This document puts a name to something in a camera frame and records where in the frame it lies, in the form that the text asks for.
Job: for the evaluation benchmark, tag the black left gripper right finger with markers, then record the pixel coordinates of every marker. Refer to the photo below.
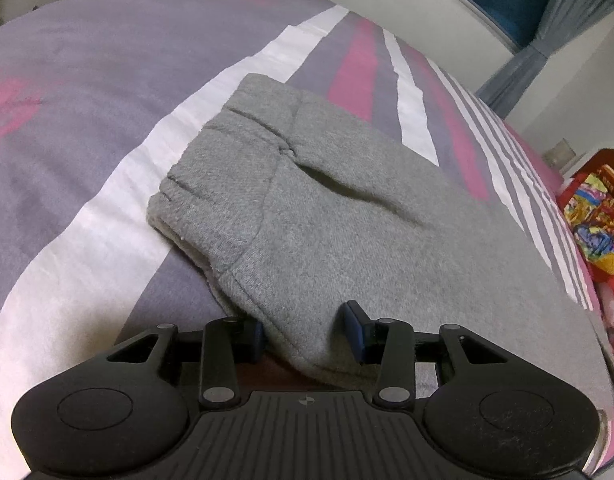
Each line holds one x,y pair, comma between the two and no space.
368,338

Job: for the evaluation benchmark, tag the grey sweat pants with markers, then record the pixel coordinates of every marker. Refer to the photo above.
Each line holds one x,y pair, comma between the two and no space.
291,207

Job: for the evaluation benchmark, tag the grey curtain right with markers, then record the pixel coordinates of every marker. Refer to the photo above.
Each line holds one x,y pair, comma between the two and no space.
562,21

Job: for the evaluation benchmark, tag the purple pink striped bedsheet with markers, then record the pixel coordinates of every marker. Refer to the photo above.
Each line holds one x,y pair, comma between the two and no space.
98,99

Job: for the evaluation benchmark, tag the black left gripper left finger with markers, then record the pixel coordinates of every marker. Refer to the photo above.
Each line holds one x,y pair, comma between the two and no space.
237,339

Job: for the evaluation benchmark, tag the colourful red yellow quilt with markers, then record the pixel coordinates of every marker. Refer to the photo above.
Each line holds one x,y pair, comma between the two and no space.
587,203

